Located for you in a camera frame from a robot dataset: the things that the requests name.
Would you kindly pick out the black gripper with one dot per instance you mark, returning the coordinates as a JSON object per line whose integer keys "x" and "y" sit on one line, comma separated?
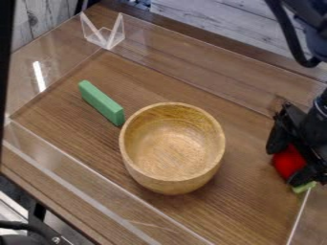
{"x": 304, "y": 129}

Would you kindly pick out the red plush strawberry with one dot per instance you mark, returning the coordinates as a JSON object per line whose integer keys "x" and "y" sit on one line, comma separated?
{"x": 283, "y": 160}

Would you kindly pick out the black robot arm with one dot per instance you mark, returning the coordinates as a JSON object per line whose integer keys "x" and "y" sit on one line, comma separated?
{"x": 297, "y": 143}

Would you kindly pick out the wooden bowl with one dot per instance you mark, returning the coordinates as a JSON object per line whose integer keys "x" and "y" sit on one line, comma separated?
{"x": 172, "y": 144}

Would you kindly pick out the green rectangular block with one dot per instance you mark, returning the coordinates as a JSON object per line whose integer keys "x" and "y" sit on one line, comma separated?
{"x": 101, "y": 102}

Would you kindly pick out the clear acrylic tray enclosure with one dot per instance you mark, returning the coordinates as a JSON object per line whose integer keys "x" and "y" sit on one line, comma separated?
{"x": 61, "y": 146}

